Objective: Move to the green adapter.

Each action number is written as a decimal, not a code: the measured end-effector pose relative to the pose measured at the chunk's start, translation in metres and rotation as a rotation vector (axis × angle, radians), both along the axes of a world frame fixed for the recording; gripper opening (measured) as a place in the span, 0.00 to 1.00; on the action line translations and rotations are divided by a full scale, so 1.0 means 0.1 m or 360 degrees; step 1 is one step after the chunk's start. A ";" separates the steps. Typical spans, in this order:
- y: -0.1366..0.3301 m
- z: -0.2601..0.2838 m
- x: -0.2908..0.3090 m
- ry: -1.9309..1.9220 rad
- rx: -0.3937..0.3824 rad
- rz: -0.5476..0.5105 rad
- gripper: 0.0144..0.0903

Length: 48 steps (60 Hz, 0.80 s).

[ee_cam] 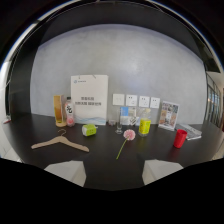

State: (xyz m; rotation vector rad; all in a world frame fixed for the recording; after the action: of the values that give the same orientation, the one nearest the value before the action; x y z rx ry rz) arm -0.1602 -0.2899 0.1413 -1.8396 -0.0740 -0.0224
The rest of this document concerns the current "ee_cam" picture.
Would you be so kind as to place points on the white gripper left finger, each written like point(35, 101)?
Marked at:
point(68, 169)

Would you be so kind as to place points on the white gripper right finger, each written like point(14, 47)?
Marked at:
point(156, 169)

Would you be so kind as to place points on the green adapter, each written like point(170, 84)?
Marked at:
point(89, 129)

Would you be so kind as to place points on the wooden clothes hanger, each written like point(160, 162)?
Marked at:
point(60, 141)

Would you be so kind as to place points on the red plastic cup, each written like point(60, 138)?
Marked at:
point(180, 138)

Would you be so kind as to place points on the pink artificial flower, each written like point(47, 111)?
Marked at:
point(128, 136)

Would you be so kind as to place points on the yellow label drink bottle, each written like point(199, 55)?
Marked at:
point(144, 125)

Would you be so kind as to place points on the folded grey brochure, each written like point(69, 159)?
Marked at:
point(190, 131)

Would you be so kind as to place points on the colourful standing picture card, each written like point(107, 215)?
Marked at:
point(168, 115)

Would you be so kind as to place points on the pink label drink bottle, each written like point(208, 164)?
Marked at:
point(69, 112)

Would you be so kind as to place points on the clear wine glass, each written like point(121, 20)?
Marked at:
point(119, 124)

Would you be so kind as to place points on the blue white small box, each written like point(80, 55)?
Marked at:
point(128, 116)

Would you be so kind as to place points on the tall amber glass bottle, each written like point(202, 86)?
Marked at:
point(59, 110)

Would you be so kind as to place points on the small clear glass cup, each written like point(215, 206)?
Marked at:
point(112, 122)

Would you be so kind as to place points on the white paper shopping bag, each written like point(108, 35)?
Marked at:
point(89, 99)

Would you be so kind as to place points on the white wall socket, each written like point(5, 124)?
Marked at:
point(144, 101)
point(131, 100)
point(155, 102)
point(118, 99)

